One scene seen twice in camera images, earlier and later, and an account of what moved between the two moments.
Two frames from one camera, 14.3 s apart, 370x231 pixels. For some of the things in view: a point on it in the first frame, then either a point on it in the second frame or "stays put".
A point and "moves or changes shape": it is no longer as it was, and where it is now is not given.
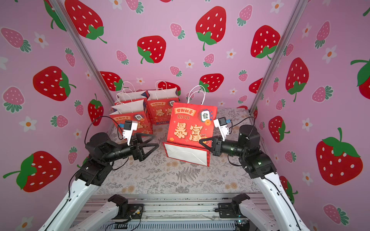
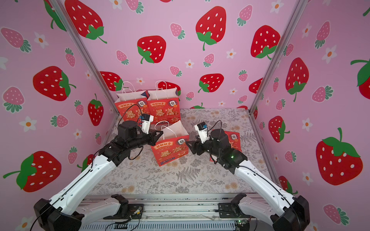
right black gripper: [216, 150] to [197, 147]
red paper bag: [137, 110] to [173, 143]
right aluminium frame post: [299, 10] stays put
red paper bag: [129, 94] stays put
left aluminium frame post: [58, 7] stays put
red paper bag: [189, 124] moves or changes shape
